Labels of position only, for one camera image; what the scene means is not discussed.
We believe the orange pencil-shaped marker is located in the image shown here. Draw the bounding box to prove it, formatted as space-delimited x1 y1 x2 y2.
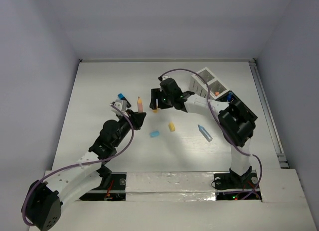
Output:
137 97 144 113

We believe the light blue marker pen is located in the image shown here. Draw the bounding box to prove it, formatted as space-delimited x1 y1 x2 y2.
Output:
198 125 213 142

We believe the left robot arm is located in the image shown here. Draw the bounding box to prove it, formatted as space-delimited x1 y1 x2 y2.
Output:
21 109 147 231

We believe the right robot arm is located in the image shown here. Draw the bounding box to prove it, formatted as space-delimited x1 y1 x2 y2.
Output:
150 78 256 187

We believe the light blue marker cap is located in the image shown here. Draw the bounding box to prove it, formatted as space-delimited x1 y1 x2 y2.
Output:
150 130 160 138

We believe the black highlighter blue cap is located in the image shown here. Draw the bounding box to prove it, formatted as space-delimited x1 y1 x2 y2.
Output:
118 93 132 108

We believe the white slotted organizer box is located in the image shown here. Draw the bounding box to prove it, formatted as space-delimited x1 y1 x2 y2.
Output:
189 67 229 100

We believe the yellow marker cap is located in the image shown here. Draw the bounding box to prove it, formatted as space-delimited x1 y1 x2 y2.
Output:
168 122 175 132

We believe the black slotted organizer box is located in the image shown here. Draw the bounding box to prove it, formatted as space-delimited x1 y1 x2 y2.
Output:
216 90 258 122

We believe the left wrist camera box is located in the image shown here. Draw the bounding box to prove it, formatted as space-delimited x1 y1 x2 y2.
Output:
110 99 127 116

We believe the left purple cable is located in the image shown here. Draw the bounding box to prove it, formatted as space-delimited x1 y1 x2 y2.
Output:
21 105 135 226

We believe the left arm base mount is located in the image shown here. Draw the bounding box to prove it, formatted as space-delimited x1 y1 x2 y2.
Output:
79 172 127 201

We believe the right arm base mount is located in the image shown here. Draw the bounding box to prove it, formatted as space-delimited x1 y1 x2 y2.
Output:
211 167 262 201

